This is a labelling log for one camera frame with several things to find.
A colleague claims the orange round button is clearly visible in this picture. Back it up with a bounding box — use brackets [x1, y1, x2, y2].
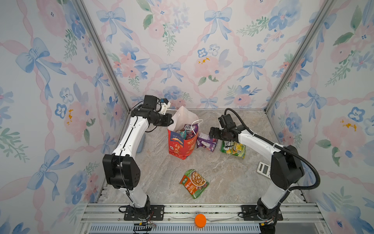
[194, 214, 206, 228]

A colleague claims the teal snack bag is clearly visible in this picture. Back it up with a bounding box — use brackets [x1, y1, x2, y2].
[179, 130, 188, 139]

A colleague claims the purple snack packet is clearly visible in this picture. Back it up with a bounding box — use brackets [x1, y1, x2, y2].
[196, 132, 218, 152]

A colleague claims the aluminium corner post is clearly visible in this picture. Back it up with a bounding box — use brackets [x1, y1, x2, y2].
[264, 0, 336, 114]
[72, 0, 130, 114]

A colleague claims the white calculator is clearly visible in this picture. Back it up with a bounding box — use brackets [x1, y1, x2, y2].
[257, 162, 271, 178]

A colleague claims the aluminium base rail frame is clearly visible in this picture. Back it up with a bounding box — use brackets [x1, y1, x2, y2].
[76, 203, 332, 234]

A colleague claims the green Fox's tea candy bag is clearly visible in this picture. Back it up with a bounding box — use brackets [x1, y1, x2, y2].
[221, 141, 246, 159]

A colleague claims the black corrugated cable conduit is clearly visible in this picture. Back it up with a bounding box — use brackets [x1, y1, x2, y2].
[224, 107, 321, 191]

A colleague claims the red paper gift bag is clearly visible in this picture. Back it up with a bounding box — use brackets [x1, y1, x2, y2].
[167, 106, 204, 160]

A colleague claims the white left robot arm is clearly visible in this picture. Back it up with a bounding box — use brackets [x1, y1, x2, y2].
[102, 95, 173, 212]

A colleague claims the orange green noodle packet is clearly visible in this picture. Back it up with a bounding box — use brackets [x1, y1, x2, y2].
[180, 169, 209, 199]

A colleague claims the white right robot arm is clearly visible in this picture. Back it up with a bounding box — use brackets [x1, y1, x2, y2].
[209, 114, 304, 220]

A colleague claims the aluminium corner post left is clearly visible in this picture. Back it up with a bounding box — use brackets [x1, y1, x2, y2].
[72, 0, 130, 114]

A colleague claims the aluminium corner post right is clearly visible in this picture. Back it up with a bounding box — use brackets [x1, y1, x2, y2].
[264, 0, 336, 114]

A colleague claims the purple Fox's berries candy bag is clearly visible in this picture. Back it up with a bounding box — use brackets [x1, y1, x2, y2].
[184, 123, 199, 139]

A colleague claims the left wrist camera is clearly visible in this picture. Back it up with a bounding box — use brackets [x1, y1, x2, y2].
[159, 98, 170, 115]

